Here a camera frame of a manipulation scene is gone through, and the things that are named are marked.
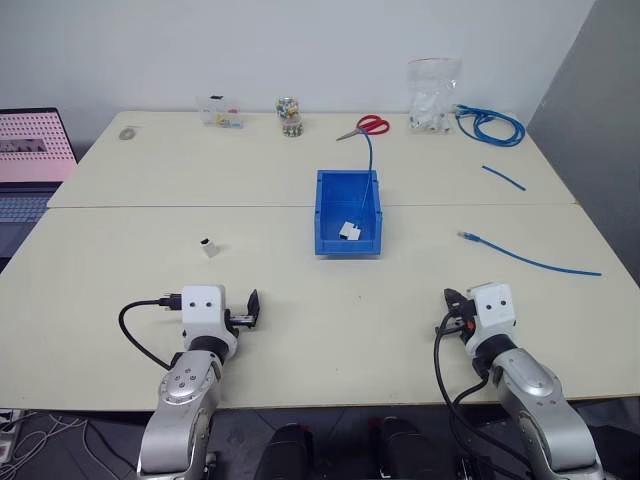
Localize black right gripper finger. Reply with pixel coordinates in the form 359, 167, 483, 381
442, 287, 467, 314

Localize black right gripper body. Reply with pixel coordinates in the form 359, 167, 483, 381
438, 298, 477, 346

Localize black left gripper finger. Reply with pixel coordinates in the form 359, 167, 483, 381
245, 288, 262, 329

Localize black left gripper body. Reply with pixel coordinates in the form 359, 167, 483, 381
223, 308, 255, 332

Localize white connector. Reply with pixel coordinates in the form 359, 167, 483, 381
337, 220, 363, 244

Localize blue plastic storage bin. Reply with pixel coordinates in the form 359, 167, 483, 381
313, 169, 384, 258

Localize jar of colourful beads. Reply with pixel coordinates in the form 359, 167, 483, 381
273, 96, 304, 138

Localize clear box of small parts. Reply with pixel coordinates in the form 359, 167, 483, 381
195, 93, 246, 130

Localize clear zip bag with connectors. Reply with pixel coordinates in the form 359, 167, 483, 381
406, 56, 463, 135

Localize white power strip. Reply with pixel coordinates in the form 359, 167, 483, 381
0, 408, 17, 464

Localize open laptop with pink screen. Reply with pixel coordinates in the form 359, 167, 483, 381
0, 106, 79, 257

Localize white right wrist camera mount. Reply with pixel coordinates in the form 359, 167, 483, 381
465, 282, 520, 352

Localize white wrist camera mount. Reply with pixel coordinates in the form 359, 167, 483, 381
465, 282, 520, 352
180, 284, 240, 352

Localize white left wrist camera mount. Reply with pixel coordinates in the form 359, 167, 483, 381
180, 284, 240, 352

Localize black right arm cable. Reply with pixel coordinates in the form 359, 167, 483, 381
432, 312, 531, 466

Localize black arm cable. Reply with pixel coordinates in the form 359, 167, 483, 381
432, 312, 531, 466
118, 292, 184, 372

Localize long blue ethernet cable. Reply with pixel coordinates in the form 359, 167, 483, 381
457, 230, 603, 278

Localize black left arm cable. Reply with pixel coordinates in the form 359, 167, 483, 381
118, 292, 184, 372

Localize short blue cable piece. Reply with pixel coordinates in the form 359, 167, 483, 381
481, 165, 528, 192

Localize thin blue cable in coupler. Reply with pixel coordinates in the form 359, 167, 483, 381
357, 127, 379, 224

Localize red handled scissors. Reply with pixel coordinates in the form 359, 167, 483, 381
335, 114, 392, 143

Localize white floor cables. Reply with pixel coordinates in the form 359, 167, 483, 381
0, 409, 139, 480

